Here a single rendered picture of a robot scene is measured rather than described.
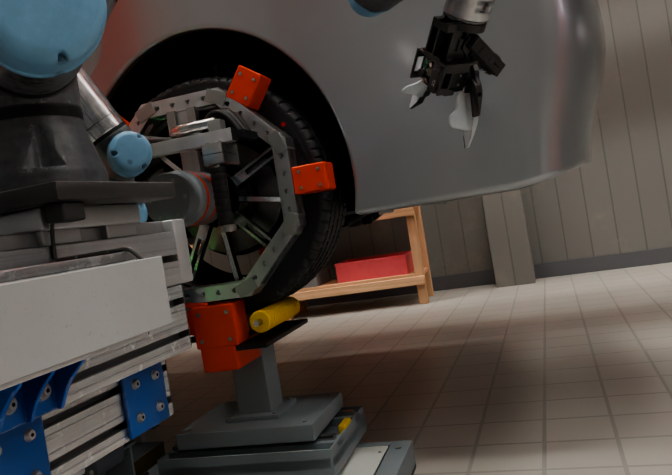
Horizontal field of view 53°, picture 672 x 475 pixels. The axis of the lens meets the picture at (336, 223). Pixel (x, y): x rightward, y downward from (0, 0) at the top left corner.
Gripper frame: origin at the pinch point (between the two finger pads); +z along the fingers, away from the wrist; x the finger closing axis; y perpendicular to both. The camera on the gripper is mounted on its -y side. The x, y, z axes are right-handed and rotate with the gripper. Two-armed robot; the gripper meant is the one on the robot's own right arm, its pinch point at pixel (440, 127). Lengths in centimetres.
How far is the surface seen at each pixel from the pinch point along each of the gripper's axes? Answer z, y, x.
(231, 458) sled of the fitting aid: 105, 21, -18
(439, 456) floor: 112, -37, 5
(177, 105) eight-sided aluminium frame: 31, 15, -75
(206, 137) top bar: 26, 20, -49
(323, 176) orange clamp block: 34, -7, -38
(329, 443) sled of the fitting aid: 96, 0, -5
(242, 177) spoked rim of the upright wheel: 47, 1, -61
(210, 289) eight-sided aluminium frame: 68, 17, -44
